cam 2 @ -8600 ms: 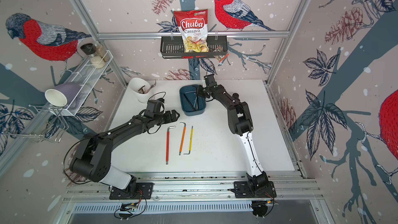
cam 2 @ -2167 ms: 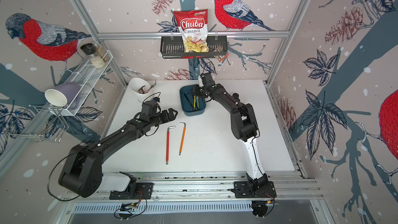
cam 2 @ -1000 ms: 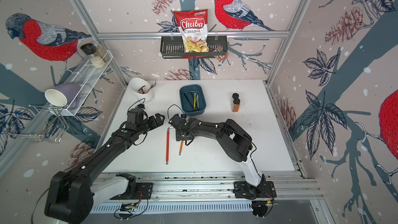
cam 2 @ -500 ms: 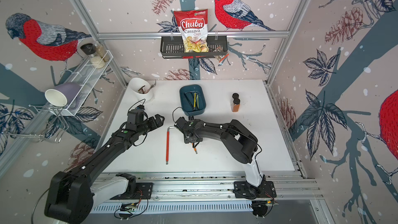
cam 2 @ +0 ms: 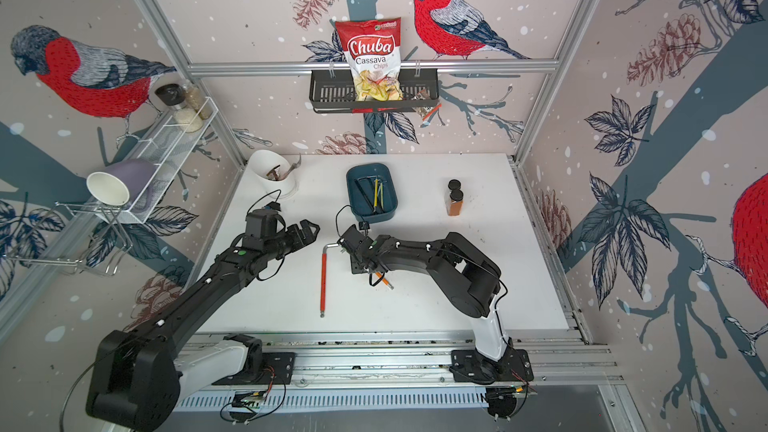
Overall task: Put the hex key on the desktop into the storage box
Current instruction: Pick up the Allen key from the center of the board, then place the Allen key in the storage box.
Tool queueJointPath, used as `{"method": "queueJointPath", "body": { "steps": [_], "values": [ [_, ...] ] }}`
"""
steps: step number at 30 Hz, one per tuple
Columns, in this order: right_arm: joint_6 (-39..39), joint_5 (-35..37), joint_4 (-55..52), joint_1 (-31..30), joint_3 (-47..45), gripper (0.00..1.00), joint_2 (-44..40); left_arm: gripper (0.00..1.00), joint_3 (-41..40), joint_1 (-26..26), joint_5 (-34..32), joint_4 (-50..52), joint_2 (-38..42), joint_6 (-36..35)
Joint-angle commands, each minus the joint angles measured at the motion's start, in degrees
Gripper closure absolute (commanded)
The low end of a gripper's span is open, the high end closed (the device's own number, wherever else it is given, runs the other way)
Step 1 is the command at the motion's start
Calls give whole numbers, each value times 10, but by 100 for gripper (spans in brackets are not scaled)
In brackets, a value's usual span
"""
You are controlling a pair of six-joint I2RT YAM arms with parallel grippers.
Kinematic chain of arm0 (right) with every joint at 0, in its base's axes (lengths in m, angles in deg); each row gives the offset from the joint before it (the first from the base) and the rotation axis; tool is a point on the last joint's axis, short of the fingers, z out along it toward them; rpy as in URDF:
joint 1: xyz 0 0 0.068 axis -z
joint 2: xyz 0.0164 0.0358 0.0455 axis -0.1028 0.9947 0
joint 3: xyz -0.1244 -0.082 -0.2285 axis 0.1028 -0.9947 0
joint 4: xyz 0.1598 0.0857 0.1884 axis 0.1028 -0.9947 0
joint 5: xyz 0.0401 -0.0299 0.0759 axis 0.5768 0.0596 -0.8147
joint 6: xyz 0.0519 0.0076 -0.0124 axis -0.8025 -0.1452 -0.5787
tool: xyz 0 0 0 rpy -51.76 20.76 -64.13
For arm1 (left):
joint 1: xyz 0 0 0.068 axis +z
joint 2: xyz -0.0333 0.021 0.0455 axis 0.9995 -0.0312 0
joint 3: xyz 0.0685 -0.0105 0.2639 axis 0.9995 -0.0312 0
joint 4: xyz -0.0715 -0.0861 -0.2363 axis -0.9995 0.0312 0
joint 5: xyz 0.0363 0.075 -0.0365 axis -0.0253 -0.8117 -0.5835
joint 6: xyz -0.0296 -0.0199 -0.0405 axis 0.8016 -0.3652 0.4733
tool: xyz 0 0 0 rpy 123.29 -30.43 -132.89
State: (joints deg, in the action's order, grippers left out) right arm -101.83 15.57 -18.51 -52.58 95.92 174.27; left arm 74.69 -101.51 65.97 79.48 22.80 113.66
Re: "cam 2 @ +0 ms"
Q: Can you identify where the red Chuba chips bag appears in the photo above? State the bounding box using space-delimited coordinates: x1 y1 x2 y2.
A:
336 18 404 102

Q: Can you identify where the black lid spice jar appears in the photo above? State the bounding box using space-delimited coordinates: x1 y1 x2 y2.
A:
155 83 204 133

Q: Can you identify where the purple cup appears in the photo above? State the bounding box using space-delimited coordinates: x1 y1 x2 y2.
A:
86 159 158 210

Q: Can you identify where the red handled hex key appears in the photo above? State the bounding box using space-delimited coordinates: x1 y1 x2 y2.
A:
319 243 340 318

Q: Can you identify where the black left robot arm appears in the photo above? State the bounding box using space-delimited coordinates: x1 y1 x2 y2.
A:
85 210 320 431

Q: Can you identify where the clear glass jar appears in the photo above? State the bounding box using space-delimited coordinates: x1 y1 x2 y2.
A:
181 81 211 120

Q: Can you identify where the teal plastic storage box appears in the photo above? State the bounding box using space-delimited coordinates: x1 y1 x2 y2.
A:
346 163 399 224

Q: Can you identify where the chrome wire cup holder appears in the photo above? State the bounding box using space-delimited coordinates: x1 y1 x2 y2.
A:
1 201 137 277

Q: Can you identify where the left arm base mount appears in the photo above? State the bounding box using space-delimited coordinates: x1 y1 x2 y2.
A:
214 334 296 386

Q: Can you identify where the white wire wall shelf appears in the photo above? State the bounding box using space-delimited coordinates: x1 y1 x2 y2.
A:
117 97 219 224

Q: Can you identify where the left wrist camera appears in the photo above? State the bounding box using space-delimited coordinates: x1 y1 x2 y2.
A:
242 201 286 250

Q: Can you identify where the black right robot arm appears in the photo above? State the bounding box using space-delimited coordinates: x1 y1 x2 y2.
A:
338 226 508 362

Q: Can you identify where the yellow handled hex key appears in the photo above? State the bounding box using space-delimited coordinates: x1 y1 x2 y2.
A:
373 178 382 213

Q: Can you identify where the orange spice bottle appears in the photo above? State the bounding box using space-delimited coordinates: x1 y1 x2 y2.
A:
447 189 464 217

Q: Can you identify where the white ceramic utensil cup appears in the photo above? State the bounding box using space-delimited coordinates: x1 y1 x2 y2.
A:
248 150 298 198

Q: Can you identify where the thin black hex key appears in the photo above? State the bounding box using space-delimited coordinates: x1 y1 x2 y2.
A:
354 180 377 216

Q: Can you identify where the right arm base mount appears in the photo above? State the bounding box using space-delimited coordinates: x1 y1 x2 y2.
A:
449 348 534 386

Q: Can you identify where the black wire wall basket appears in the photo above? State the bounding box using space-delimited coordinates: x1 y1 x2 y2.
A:
309 69 439 113

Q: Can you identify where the large black hex key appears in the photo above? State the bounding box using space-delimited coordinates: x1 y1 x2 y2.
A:
355 176 377 203

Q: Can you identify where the orange handled hex key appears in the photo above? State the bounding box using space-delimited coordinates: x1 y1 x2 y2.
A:
376 272 394 290

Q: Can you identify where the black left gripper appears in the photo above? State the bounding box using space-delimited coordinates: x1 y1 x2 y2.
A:
264 217 321 261

